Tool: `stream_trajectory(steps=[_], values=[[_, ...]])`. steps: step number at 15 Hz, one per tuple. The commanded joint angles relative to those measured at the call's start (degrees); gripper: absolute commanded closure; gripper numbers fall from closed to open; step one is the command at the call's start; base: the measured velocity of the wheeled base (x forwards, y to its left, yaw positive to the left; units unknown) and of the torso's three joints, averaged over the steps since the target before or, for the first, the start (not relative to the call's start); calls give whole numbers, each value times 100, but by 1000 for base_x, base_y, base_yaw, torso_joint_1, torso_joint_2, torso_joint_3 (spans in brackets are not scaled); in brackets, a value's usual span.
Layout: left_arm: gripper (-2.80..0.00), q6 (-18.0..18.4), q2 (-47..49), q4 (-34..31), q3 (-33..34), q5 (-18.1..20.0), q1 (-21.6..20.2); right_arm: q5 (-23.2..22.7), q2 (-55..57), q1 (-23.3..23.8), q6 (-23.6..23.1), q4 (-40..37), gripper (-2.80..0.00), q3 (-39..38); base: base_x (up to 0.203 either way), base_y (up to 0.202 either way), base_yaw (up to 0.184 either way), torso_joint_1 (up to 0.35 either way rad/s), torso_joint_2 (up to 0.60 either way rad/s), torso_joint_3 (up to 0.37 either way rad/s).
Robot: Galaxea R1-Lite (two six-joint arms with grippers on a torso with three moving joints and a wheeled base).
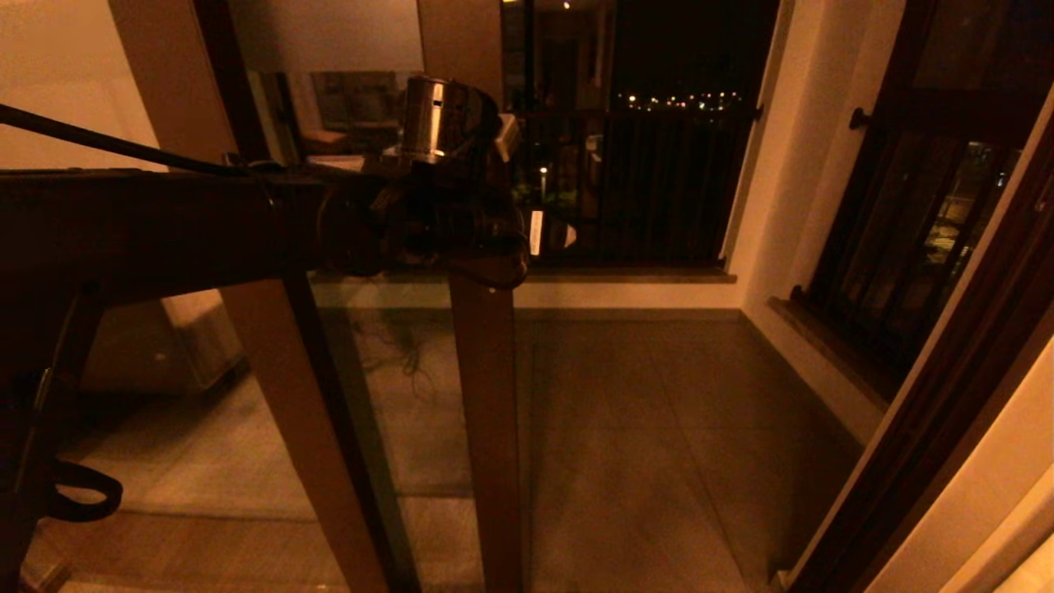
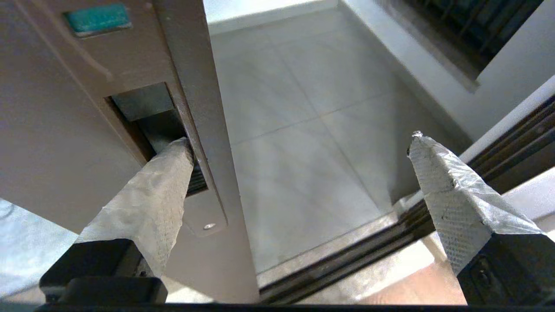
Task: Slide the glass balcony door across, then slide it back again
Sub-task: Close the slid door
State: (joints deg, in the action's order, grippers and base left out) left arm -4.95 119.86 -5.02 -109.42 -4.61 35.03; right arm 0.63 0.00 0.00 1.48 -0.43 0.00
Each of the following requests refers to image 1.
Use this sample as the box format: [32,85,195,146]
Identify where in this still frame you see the brown framed fixed glass door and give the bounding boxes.
[0,0,388,593]

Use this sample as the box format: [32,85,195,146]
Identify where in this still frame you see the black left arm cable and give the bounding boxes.
[0,103,285,178]

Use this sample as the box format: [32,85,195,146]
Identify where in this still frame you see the brown framed sliding glass door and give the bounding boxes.
[194,0,529,593]

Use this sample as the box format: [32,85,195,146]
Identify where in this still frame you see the dark framed window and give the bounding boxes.
[803,0,1054,404]

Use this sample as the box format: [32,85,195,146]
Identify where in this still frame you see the black metal window grille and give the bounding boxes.
[788,105,1034,388]

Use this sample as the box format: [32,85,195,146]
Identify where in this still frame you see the stone window sill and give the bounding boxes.
[767,296,890,413]

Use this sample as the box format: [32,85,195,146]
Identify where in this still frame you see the black metal balcony railing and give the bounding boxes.
[502,103,763,268]

